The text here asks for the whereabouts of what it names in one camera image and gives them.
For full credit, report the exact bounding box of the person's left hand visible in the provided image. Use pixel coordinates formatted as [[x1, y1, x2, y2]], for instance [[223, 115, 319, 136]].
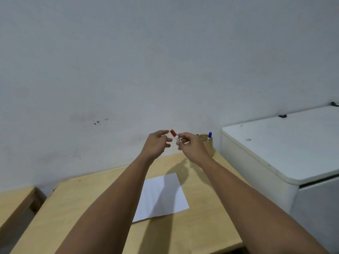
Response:
[[141, 130, 173, 164]]

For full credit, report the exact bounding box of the person's right hand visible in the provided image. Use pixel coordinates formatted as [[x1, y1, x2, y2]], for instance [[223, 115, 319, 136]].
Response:
[[176, 132, 212, 165]]

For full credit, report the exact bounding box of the person's right forearm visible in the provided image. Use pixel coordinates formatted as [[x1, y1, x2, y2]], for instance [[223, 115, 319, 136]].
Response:
[[200, 158, 330, 254]]

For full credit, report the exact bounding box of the person's left forearm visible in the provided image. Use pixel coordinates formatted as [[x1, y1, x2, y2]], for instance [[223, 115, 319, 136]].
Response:
[[54, 152, 155, 254]]

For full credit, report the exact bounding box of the wooden pen holder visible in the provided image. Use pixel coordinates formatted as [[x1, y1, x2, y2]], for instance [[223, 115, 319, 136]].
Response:
[[198, 134, 214, 158]]

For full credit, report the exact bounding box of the white paper sheet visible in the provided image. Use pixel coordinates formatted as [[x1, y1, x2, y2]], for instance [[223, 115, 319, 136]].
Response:
[[132, 173, 190, 223]]

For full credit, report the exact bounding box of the white cabinet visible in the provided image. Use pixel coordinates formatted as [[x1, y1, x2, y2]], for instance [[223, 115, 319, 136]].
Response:
[[221, 105, 339, 254]]

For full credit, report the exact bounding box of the wooden side table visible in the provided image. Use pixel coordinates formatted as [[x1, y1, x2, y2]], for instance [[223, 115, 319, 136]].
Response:
[[0, 186, 47, 246]]

